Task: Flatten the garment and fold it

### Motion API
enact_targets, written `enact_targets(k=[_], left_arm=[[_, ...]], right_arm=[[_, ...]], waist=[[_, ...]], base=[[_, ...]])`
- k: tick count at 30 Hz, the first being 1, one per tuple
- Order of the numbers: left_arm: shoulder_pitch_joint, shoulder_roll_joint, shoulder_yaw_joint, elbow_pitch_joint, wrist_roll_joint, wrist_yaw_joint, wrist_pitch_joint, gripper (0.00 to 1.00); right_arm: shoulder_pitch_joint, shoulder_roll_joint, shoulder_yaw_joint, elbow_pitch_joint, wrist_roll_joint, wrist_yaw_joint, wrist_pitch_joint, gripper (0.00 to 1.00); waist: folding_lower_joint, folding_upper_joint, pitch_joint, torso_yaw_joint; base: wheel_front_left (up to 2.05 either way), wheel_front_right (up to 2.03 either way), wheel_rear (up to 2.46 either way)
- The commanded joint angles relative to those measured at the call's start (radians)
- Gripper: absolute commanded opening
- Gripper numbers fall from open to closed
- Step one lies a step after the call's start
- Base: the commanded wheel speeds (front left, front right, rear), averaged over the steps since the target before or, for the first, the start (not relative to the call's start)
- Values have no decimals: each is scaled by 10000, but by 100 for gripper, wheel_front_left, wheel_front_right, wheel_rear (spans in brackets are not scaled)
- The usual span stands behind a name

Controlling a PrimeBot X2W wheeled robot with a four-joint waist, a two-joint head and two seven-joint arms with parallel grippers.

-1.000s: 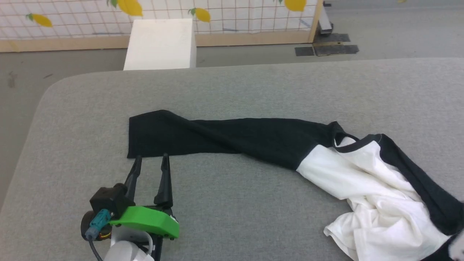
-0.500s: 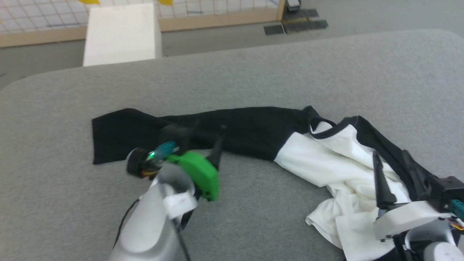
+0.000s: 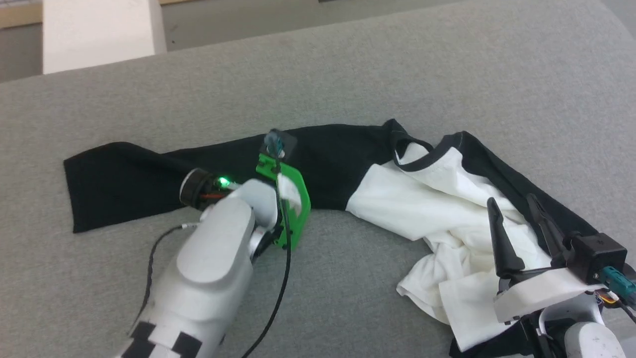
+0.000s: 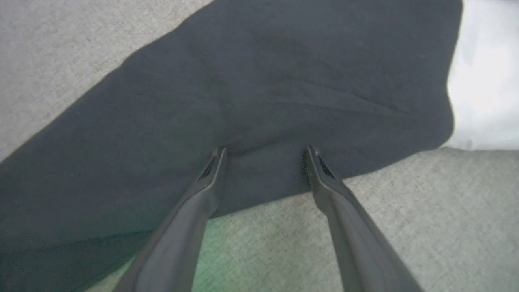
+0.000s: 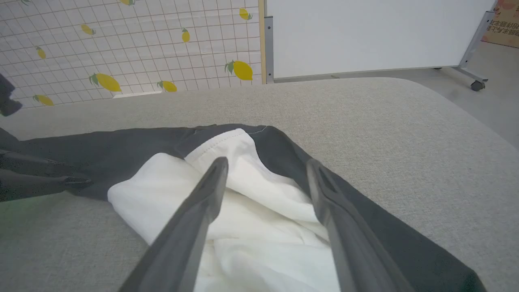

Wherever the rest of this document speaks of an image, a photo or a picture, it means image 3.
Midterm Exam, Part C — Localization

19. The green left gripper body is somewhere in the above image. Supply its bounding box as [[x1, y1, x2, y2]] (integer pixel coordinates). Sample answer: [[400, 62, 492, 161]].
[[256, 154, 312, 252]]

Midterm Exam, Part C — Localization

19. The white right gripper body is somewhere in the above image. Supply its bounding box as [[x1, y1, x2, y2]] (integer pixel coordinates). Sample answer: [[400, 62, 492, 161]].
[[493, 267, 605, 324]]

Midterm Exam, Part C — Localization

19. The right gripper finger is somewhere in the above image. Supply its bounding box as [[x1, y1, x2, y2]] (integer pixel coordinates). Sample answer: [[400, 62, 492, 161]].
[[526, 193, 570, 267], [487, 197, 526, 279]]

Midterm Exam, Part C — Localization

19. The black and white shirt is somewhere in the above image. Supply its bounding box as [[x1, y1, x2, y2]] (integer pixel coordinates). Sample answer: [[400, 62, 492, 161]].
[[64, 118, 603, 358]]

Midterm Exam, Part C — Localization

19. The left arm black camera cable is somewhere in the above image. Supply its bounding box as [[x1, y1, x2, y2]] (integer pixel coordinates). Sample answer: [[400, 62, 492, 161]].
[[240, 130, 294, 358]]

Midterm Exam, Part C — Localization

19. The right arm teal plug cable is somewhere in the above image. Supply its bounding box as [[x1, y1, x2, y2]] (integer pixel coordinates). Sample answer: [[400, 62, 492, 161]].
[[598, 267, 636, 321]]

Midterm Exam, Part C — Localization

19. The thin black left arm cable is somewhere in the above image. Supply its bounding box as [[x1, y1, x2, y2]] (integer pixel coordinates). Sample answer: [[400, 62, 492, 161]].
[[130, 223, 200, 331]]

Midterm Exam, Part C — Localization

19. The white box pedestal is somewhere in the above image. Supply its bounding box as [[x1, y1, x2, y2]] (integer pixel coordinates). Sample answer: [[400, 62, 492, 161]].
[[42, 0, 167, 75]]

